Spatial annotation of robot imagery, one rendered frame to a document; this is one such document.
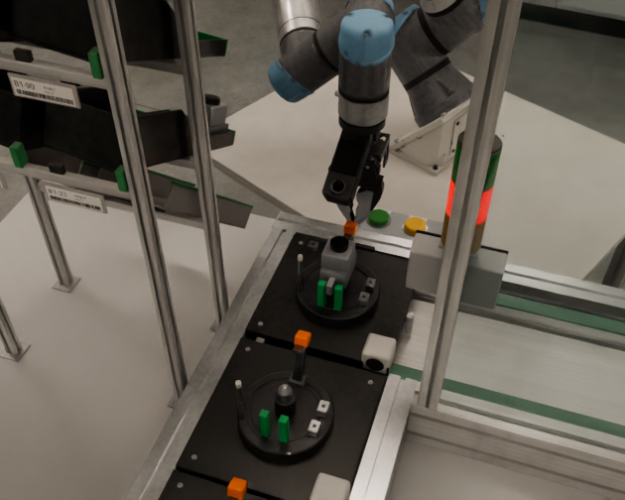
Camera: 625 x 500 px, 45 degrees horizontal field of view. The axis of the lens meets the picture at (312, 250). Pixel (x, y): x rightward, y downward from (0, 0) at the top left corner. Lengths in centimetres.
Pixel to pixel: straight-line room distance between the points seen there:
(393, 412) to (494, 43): 60
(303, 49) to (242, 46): 273
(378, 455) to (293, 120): 98
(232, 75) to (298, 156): 198
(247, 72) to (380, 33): 268
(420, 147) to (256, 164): 37
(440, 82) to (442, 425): 79
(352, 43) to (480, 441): 61
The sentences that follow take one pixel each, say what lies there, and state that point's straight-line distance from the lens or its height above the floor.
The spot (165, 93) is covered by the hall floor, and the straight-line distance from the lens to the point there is 360.
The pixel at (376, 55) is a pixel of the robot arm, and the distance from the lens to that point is 106.
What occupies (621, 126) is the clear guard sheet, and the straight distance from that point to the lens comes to 80.
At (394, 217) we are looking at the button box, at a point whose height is 96.
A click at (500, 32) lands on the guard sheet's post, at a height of 157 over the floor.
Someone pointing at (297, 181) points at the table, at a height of 86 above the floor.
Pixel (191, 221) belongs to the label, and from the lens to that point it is 121.
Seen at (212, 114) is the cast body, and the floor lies 126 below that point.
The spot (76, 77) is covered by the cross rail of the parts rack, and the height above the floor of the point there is 147.
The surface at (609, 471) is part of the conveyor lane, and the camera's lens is 120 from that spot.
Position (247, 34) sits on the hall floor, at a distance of 403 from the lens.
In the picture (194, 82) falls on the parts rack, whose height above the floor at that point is 137.
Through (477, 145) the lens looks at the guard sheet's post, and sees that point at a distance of 82.
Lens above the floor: 191
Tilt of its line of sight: 44 degrees down
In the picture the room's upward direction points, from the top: straight up
